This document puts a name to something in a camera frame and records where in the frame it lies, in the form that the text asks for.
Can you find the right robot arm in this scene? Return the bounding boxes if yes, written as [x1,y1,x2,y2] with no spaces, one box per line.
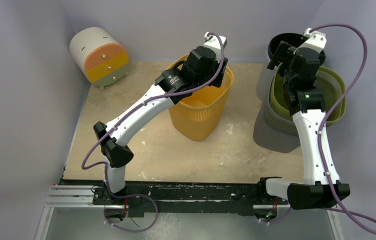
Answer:
[256,41,351,210]

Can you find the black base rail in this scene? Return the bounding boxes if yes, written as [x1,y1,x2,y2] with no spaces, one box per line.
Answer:
[58,178,291,218]

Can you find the grey plastic basket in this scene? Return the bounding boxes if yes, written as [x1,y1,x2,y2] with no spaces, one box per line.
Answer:
[253,70,300,153]

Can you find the green slotted plastic basket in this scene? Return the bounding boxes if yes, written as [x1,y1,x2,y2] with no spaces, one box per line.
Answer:
[269,66,347,127]

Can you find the white cylindrical drawer cabinet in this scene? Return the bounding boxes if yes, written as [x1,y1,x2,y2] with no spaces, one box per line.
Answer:
[69,27,130,89]

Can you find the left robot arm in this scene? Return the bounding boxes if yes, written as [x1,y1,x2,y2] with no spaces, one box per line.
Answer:
[89,46,228,205]

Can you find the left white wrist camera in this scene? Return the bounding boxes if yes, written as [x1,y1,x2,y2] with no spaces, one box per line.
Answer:
[203,31,227,63]

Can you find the orange plastic mesh basket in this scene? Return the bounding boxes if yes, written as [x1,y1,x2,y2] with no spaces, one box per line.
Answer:
[168,67,234,141]

